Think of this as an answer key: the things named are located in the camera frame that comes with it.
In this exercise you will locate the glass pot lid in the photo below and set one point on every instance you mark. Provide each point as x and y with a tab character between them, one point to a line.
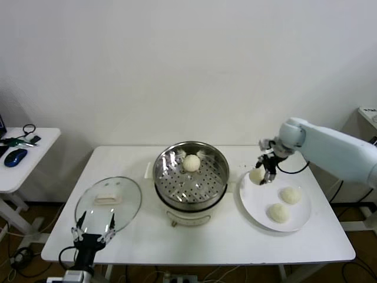
123	200

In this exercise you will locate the white cabinet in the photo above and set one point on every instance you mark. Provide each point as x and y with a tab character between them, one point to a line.
366	118

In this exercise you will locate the steel steamer basket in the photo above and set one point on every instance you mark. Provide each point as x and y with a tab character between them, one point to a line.
203	188

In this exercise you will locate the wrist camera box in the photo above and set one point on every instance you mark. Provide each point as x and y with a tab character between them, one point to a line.
266	146
78	276

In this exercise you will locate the white side table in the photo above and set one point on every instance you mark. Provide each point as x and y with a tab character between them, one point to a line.
44	147

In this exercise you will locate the white rectangular table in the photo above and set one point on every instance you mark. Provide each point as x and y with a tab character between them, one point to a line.
141	247

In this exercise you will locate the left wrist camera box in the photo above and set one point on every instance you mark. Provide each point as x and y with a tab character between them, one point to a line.
78	276

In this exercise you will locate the black flat device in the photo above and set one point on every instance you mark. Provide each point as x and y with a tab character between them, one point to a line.
3	151

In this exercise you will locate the white steamed baozi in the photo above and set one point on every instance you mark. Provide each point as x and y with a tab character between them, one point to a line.
256	175
278	213
291	195
191	163

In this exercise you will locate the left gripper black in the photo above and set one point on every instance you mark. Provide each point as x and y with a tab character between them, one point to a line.
87	246

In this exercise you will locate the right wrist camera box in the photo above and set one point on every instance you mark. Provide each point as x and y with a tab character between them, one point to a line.
266	146

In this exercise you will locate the green pen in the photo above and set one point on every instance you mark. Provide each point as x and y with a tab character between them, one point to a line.
17	142

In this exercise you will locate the blue computer mouse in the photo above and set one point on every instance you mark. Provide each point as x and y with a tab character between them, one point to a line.
15	157

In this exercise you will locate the white power strip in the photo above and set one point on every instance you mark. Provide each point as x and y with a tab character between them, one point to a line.
181	278

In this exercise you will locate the white round plate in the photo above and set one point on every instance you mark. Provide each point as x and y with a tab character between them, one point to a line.
294	215

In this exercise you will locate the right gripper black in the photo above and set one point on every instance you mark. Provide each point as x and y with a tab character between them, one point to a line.
269	163

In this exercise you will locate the small black device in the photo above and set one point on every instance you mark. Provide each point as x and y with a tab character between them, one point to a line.
35	138

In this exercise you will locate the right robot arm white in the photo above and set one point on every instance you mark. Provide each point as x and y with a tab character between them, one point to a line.
338	153

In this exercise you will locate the laptop with blue screen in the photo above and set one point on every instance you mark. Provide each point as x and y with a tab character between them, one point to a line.
2	122

